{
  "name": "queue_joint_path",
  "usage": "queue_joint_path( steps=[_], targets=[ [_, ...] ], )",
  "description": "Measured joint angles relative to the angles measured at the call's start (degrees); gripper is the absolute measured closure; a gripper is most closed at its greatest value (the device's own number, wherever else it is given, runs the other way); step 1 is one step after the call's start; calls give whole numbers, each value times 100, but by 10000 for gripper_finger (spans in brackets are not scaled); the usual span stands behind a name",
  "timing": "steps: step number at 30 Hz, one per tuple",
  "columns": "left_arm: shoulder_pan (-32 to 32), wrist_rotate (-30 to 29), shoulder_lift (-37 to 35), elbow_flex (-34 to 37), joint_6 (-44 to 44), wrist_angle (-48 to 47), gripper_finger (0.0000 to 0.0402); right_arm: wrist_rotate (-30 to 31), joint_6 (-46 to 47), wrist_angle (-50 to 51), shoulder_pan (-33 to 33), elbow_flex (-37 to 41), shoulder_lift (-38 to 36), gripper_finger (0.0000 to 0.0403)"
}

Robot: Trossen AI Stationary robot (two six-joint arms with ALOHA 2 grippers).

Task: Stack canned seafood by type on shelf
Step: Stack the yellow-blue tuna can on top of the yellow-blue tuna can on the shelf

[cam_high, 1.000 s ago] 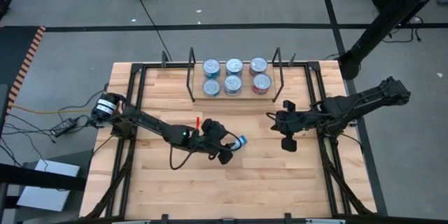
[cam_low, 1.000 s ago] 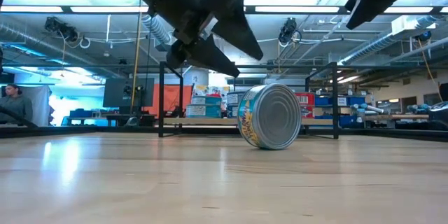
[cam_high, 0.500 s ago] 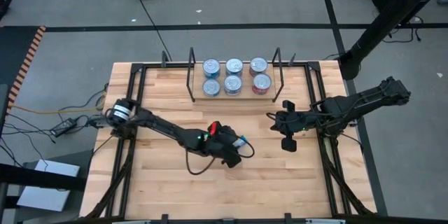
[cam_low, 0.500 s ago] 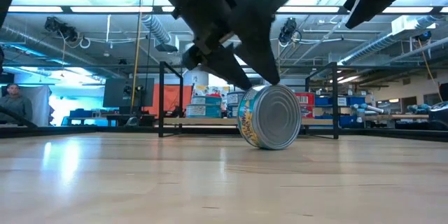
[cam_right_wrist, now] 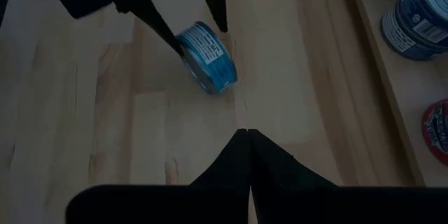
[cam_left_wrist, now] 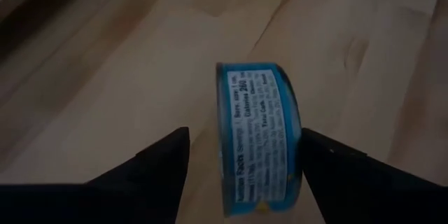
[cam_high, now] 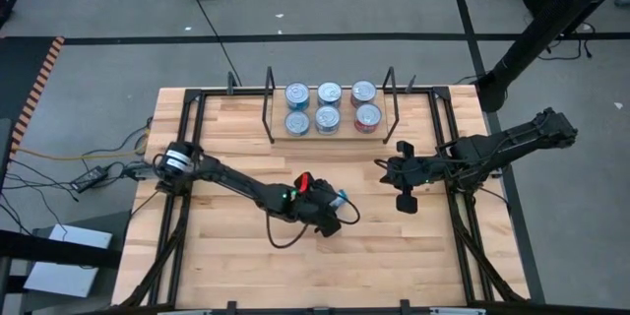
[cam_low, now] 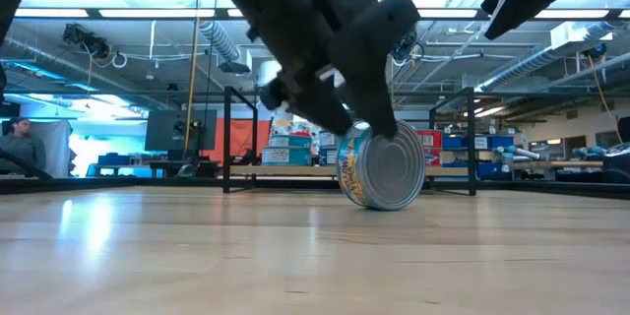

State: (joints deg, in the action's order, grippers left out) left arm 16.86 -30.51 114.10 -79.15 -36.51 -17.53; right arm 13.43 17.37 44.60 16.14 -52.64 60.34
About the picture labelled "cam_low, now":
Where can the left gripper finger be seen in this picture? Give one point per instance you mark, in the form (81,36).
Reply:
(379,49)
(327,108)

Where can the blue white label tuna can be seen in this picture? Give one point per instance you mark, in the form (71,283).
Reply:
(327,139)
(285,156)

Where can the yellowfin tuna can blue yellow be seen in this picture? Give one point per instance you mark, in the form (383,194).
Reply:
(389,172)

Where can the red can with barcode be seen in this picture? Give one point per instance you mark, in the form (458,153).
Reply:
(432,139)

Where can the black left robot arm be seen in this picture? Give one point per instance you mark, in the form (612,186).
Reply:
(256,0)

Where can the white cylindrical ceiling lamp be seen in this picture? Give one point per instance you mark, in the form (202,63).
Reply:
(268,71)

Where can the orange partition panel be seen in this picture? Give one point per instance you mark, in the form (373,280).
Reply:
(241,143)

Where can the blue storage bin rack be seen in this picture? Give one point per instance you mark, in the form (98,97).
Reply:
(492,142)

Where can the dark computer monitor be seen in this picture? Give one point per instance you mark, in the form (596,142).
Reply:
(167,130)

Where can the long ceiling light fixture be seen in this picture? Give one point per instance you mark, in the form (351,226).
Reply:
(147,13)

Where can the light wooden background table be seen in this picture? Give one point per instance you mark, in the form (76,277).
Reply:
(561,163)

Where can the dark background desk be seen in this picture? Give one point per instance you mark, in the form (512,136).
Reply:
(147,163)

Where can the black curved bar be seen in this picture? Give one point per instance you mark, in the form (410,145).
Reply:
(29,167)

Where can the wooden shelf with black frame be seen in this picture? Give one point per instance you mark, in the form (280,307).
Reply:
(295,170)

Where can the silver ventilation duct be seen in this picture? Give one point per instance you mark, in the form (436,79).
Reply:
(531,61)

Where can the black aluminium rig frame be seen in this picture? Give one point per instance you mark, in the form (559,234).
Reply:
(74,185)

